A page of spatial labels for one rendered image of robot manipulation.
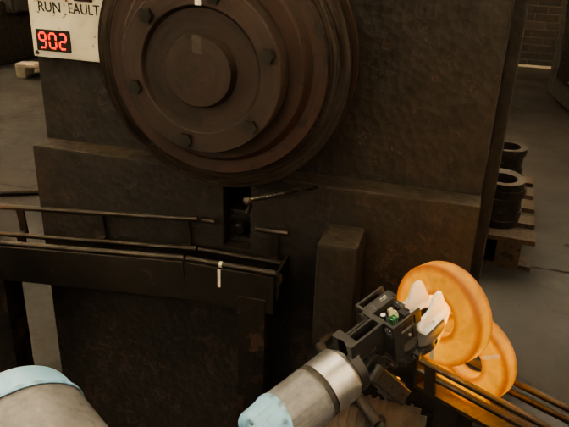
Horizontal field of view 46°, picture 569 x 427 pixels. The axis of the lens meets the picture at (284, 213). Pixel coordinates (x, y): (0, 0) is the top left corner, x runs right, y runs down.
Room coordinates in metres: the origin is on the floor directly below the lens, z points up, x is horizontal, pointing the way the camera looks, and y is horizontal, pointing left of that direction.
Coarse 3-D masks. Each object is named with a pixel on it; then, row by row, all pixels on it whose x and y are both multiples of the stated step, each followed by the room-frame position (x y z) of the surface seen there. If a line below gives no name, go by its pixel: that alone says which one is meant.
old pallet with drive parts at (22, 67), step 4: (16, 64) 5.51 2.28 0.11; (20, 64) 5.50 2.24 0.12; (24, 64) 5.49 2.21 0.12; (28, 64) 5.50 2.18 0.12; (32, 64) 5.50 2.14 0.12; (36, 64) 5.46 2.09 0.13; (16, 68) 5.51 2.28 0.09; (20, 68) 5.50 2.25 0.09; (24, 68) 5.50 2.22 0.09; (28, 68) 5.54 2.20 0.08; (32, 68) 5.61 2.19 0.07; (36, 68) 5.47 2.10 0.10; (16, 72) 5.52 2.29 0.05; (20, 72) 5.50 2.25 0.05; (24, 72) 5.50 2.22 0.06; (28, 72) 5.54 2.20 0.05; (32, 72) 5.60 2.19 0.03; (36, 72) 5.67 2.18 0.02; (20, 76) 5.50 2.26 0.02; (24, 76) 5.50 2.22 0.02; (28, 76) 5.53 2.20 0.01
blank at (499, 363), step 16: (448, 320) 0.91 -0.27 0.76; (496, 336) 0.86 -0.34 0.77; (496, 352) 0.84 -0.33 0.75; (512, 352) 0.85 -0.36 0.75; (448, 368) 0.90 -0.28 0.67; (464, 368) 0.90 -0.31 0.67; (496, 368) 0.84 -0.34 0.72; (512, 368) 0.84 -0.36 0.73; (480, 384) 0.86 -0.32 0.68; (496, 384) 0.84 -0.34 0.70; (512, 384) 0.85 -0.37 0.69; (464, 400) 0.87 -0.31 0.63
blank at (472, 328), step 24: (432, 264) 0.85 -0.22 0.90; (408, 288) 0.87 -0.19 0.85; (432, 288) 0.83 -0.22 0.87; (456, 288) 0.80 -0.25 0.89; (480, 288) 0.81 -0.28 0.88; (456, 312) 0.80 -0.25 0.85; (480, 312) 0.78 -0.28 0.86; (456, 336) 0.79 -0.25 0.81; (480, 336) 0.77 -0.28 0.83; (432, 360) 0.81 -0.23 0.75; (456, 360) 0.78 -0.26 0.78
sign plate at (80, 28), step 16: (32, 0) 1.41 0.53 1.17; (48, 0) 1.40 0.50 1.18; (64, 0) 1.39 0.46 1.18; (80, 0) 1.38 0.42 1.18; (96, 0) 1.37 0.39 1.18; (32, 16) 1.41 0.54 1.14; (48, 16) 1.40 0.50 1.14; (64, 16) 1.39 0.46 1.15; (80, 16) 1.38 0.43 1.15; (96, 16) 1.37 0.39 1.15; (32, 32) 1.41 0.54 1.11; (48, 32) 1.40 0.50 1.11; (64, 32) 1.39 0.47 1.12; (80, 32) 1.38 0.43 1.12; (96, 32) 1.37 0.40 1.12; (48, 48) 1.40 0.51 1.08; (80, 48) 1.38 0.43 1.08; (96, 48) 1.37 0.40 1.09
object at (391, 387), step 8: (376, 368) 0.72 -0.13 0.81; (376, 376) 0.71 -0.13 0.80; (384, 376) 0.72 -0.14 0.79; (392, 376) 0.73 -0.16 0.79; (376, 384) 0.71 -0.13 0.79; (384, 384) 0.72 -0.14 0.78; (392, 384) 0.73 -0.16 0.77; (400, 384) 0.74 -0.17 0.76; (384, 392) 0.73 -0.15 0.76; (392, 392) 0.73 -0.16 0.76; (400, 392) 0.74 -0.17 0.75; (408, 392) 0.76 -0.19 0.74; (392, 400) 0.75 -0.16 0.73; (400, 400) 0.74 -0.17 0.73
